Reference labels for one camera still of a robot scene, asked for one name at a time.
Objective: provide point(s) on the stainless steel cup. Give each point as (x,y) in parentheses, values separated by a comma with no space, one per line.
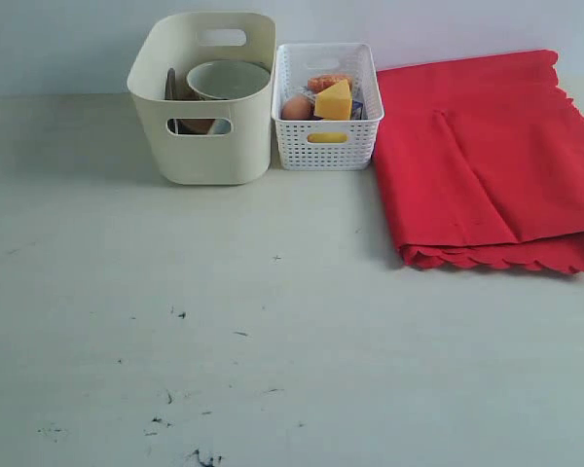
(220,127)

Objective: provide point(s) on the pale green ceramic bowl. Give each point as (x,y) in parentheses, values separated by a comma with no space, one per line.
(227,79)

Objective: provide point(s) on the cream plastic bin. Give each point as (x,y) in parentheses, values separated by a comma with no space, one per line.
(182,42)

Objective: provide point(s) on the brown wooden plate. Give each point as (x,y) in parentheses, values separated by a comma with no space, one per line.
(183,126)

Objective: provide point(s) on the fried chicken piece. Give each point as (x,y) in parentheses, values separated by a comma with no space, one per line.
(323,82)

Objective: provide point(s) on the white perforated plastic basket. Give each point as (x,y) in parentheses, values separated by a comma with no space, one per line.
(294,65)

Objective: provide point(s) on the brown egg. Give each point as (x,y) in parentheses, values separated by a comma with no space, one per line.
(297,108)

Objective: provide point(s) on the red tablecloth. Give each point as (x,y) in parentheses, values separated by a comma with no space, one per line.
(480,163)

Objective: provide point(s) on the small milk carton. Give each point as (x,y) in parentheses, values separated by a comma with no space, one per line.
(356,110)

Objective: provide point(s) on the yellow cheese wedge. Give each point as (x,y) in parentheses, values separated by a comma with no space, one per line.
(334,103)

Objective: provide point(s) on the yellow lemon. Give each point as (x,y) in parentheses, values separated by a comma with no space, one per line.
(327,138)

